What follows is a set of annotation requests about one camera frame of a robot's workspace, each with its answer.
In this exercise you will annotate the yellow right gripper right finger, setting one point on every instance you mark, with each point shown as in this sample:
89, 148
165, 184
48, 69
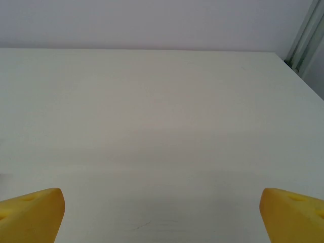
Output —
293, 220

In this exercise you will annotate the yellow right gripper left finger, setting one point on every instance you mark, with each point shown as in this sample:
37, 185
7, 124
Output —
30, 217

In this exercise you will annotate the aluminium frame post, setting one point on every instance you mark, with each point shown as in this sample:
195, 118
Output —
303, 38

